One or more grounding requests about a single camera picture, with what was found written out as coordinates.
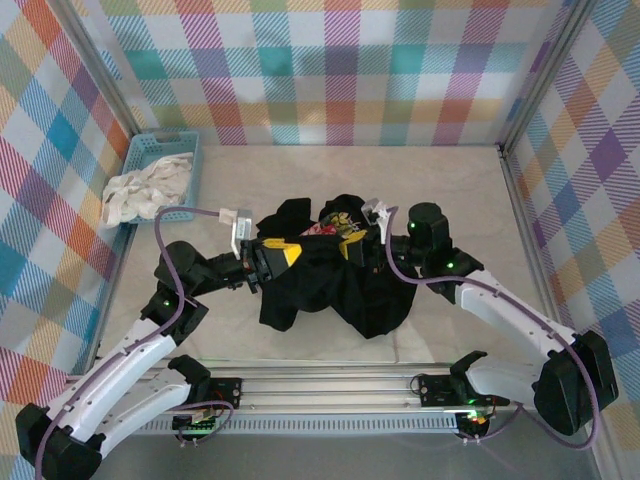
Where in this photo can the black t-shirt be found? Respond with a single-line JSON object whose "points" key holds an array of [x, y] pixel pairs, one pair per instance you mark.
{"points": [[340, 295]]}

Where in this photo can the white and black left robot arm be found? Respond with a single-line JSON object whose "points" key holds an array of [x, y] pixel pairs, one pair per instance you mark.
{"points": [[125, 365]]}

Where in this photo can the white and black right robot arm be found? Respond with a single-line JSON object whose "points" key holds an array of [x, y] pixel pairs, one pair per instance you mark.
{"points": [[510, 320]]}

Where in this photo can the crumpled white cloth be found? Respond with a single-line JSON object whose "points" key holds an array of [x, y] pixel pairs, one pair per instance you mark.
{"points": [[145, 190]]}

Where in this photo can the blue plastic basket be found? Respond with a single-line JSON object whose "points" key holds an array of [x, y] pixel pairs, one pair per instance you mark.
{"points": [[145, 147]]}

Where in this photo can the left controller board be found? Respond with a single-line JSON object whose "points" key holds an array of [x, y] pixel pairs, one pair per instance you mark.
{"points": [[197, 427]]}

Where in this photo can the controller board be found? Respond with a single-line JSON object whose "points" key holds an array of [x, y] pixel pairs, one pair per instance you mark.
{"points": [[475, 422], [197, 427]]}

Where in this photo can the right controller board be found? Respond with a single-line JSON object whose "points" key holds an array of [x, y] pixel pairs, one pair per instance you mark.
{"points": [[475, 422]]}

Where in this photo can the aluminium side rail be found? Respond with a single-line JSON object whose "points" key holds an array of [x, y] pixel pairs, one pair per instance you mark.
{"points": [[527, 230]]}

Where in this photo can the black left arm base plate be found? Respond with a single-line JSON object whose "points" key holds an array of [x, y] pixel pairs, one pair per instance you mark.
{"points": [[227, 392]]}

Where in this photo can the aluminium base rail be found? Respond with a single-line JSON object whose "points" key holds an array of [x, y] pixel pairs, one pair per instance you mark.
{"points": [[325, 387]]}

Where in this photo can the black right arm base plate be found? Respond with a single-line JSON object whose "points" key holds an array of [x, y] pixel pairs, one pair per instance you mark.
{"points": [[435, 390]]}

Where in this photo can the aluminium frame post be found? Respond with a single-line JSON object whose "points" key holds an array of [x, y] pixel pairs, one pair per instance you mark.
{"points": [[104, 75], [547, 75]]}

